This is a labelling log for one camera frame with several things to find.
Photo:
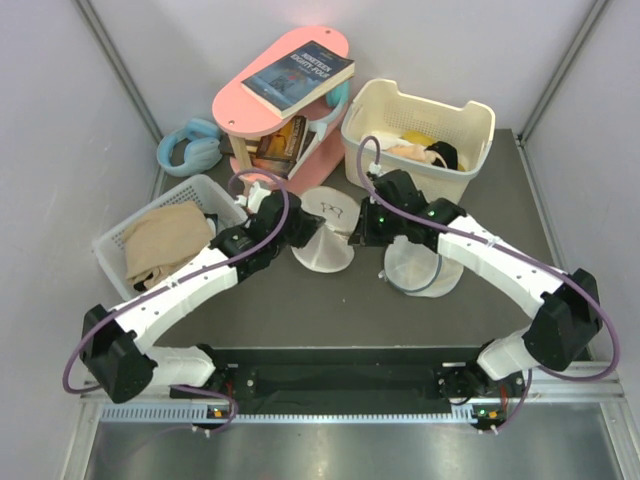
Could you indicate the grey slotted cable duct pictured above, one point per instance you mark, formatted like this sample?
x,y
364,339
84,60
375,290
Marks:
x,y
208,414

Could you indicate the beige folded cloth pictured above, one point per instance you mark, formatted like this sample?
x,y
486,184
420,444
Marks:
x,y
160,240

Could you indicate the white plastic perforated basket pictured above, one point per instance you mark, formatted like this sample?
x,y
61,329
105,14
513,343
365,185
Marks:
x,y
165,234

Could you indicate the cream plastic laundry basket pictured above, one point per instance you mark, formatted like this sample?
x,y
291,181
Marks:
x,y
381,106

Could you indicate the brown orange book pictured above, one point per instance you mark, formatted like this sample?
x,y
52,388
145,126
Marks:
x,y
280,152

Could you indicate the grey trim mesh laundry bag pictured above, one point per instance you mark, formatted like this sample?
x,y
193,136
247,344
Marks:
x,y
417,271

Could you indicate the beige trim mesh laundry bag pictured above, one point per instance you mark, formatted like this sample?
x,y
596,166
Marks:
x,y
328,251

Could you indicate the clothes pile in cream basket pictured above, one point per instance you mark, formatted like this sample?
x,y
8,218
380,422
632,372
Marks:
x,y
421,148

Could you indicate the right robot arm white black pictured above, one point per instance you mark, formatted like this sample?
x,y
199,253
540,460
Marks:
x,y
561,306

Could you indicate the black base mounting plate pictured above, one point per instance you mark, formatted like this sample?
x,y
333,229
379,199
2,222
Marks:
x,y
431,372

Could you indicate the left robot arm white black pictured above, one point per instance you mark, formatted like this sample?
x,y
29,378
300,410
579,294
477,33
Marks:
x,y
119,345

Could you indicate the blue headphones on floor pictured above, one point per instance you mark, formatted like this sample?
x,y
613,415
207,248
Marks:
x,y
200,154

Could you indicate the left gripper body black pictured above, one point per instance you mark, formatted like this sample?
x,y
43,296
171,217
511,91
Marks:
x,y
301,231

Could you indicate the dark blue paperback book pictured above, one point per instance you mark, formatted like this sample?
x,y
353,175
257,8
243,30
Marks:
x,y
298,78

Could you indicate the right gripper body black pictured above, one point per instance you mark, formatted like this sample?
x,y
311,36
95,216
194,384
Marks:
x,y
379,226

